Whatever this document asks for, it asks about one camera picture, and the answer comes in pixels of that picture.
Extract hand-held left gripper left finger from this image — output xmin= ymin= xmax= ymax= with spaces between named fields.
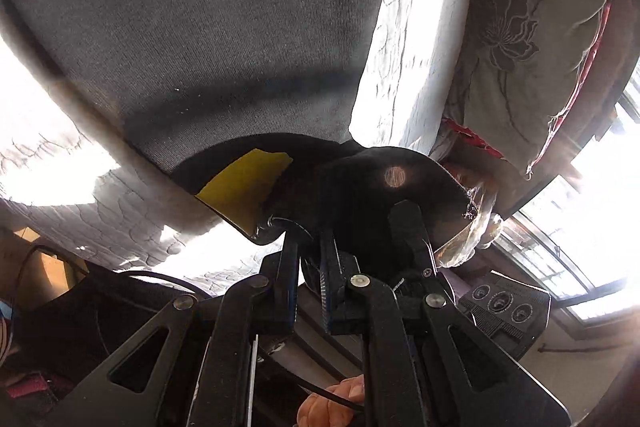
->
xmin=47 ymin=227 xmax=303 ymax=427

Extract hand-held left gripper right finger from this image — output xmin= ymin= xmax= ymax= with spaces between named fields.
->
xmin=319 ymin=234 xmax=572 ymax=427

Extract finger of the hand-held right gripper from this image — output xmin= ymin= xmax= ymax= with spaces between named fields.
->
xmin=390 ymin=202 xmax=440 ymax=280

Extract yellow paper tag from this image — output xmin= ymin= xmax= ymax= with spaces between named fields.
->
xmin=194 ymin=148 xmax=294 ymax=233

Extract black pants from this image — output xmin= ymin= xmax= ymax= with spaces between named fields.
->
xmin=0 ymin=0 xmax=476 ymax=258

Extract person's right hand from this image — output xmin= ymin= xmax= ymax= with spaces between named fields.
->
xmin=297 ymin=376 xmax=368 ymax=427

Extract clear plastic tag sleeve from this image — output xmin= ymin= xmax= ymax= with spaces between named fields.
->
xmin=432 ymin=179 xmax=506 ymax=268

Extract red patterned pillow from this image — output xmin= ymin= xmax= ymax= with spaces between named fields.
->
xmin=442 ymin=0 xmax=621 ymax=162

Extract window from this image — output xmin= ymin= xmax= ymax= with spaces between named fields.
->
xmin=500 ymin=72 xmax=640 ymax=323

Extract white quilted mattress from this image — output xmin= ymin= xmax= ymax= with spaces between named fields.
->
xmin=0 ymin=0 xmax=481 ymax=298

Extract grey floral pillow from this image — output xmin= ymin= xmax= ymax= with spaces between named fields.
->
xmin=442 ymin=0 xmax=621 ymax=178

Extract brown cardboard box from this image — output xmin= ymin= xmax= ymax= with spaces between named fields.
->
xmin=0 ymin=227 xmax=86 ymax=303

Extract black cable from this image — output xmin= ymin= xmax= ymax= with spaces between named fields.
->
xmin=295 ymin=377 xmax=366 ymax=410

